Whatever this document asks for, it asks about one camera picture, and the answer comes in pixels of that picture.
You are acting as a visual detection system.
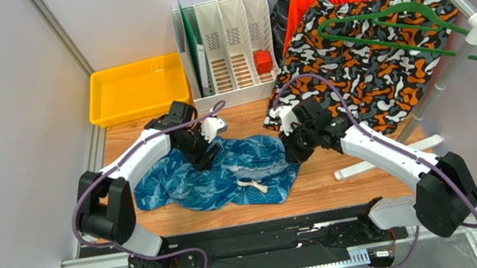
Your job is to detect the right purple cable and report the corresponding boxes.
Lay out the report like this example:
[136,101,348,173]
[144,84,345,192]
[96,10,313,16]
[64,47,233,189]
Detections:
[267,48,477,268]

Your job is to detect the purple cable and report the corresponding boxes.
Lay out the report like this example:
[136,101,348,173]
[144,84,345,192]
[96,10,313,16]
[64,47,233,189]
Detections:
[54,98,254,268]
[267,48,477,268]

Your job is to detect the green hanger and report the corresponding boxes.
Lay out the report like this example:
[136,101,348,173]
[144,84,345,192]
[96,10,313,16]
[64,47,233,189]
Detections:
[315,0,477,88]

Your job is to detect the green folder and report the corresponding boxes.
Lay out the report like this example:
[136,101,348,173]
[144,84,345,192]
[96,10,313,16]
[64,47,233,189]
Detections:
[177,1,214,98]

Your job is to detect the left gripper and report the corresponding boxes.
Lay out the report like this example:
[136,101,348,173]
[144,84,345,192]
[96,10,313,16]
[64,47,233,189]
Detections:
[172,120,225,177]

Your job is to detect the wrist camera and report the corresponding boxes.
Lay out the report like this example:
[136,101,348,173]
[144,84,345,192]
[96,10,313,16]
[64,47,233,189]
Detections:
[200,116,228,143]
[273,105,299,136]

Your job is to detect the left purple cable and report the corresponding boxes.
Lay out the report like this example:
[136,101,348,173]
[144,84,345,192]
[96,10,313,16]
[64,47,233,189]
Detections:
[54,98,254,268]

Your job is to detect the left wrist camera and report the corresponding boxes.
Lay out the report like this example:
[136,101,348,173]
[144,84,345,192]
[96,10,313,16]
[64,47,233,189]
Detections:
[200,116,228,143]

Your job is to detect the yellow plastic bin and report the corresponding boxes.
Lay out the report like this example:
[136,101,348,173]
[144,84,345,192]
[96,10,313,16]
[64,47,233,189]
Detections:
[89,53,193,128]

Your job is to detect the camouflage shorts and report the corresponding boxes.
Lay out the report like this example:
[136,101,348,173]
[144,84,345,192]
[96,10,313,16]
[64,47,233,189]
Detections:
[269,0,458,134]

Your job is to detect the blue leaf-print shorts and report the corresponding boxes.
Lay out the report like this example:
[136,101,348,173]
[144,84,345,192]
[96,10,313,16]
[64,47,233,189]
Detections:
[134,135,301,211]

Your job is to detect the white file organizer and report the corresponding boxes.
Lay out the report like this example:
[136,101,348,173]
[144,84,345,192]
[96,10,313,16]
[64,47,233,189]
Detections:
[170,0,279,113]

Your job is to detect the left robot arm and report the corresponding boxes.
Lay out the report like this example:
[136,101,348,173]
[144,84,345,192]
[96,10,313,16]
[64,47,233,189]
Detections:
[71,100,228,260]

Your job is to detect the red cube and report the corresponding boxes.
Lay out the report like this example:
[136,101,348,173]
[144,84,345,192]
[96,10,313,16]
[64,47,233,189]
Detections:
[253,50,273,75]

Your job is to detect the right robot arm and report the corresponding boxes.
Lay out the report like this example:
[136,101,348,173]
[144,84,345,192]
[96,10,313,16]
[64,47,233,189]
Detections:
[270,98,477,238]

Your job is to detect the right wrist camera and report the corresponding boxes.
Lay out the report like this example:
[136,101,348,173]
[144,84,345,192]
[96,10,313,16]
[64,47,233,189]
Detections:
[273,105,299,136]

